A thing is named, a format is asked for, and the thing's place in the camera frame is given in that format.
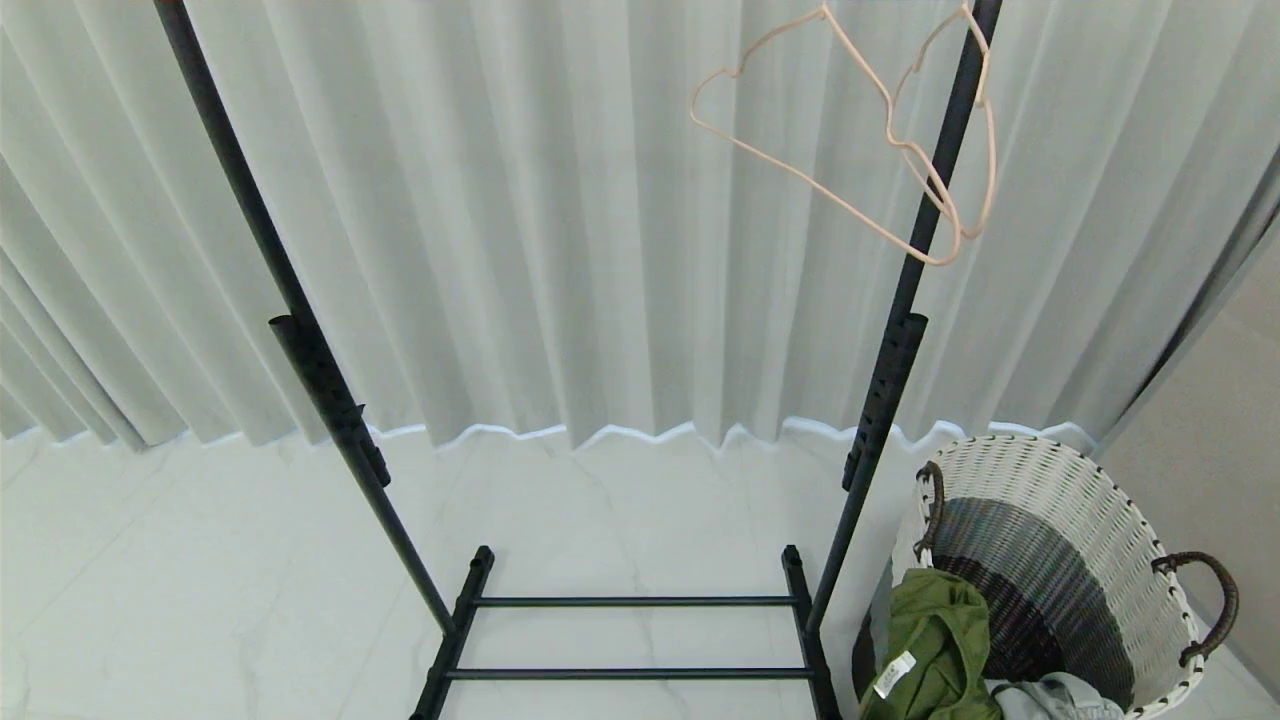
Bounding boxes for pink clothes hanger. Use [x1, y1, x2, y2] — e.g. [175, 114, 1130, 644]
[689, 2, 964, 267]
[884, 2, 999, 241]

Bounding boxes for white laundry basket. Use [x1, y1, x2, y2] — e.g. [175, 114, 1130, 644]
[853, 433, 1241, 720]

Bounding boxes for pale grey shorts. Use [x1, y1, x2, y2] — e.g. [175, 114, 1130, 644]
[992, 672, 1126, 720]

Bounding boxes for white curtain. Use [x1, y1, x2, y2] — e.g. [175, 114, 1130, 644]
[0, 0, 1280, 453]

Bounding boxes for black clothes rack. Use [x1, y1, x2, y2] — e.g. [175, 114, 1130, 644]
[152, 0, 1004, 720]

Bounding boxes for green long-sleeved shirt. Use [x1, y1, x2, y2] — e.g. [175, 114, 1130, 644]
[858, 568, 1001, 720]

